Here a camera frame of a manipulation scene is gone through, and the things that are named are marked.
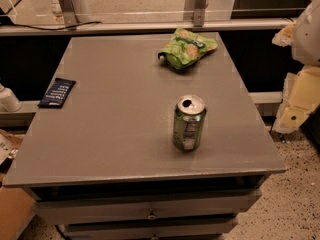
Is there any metal frame post right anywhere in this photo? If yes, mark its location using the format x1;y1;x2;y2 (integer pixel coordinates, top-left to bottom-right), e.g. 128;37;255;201
193;0;207;27

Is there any grey drawer cabinet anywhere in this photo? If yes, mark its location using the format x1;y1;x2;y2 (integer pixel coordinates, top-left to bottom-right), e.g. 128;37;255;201
3;32;288;240

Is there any green soda can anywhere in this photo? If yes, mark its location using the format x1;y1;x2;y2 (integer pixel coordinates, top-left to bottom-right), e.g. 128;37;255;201
173;94;207;151

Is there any cardboard box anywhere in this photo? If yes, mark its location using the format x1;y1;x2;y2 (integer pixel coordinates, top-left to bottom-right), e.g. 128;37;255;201
0;130;34;240

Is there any lower grey drawer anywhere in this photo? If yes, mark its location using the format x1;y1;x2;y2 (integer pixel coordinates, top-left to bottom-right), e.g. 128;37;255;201
65;217;237;240

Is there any metal frame post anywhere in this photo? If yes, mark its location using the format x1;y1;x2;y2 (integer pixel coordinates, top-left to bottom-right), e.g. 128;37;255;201
193;0;207;27
58;0;77;28

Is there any green chip bag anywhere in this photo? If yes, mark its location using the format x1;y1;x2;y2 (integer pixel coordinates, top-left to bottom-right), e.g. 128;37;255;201
158;28;218;70

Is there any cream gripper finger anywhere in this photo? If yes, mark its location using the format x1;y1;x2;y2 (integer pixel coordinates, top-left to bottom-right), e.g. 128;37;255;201
272;65;320;134
272;23;295;47

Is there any upper grey drawer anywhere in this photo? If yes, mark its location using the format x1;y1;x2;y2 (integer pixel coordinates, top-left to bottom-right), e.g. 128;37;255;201
34;189;261;224

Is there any metal frame post left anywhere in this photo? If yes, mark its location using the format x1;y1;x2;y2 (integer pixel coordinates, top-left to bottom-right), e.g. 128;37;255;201
58;0;77;28

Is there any grey drawer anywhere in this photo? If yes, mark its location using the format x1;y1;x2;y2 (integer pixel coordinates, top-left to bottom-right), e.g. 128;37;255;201
34;189;261;224
65;217;237;240

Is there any black cable on rail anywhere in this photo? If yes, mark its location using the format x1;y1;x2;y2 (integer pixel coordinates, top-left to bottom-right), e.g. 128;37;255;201
0;15;102;31

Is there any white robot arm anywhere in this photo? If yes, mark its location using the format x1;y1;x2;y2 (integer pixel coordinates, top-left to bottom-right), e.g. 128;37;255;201
272;0;320;134

